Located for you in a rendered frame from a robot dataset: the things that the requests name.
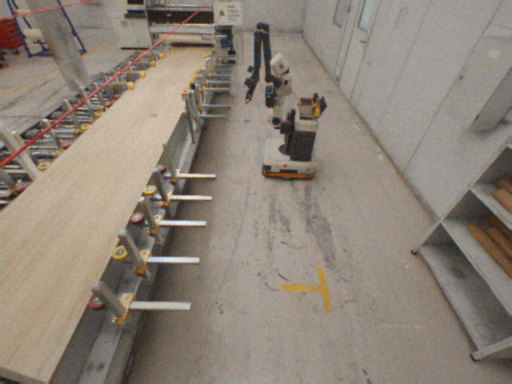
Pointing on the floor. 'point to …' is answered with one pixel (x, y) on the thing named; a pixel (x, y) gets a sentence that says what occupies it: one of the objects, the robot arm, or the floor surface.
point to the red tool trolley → (9, 36)
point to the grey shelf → (475, 259)
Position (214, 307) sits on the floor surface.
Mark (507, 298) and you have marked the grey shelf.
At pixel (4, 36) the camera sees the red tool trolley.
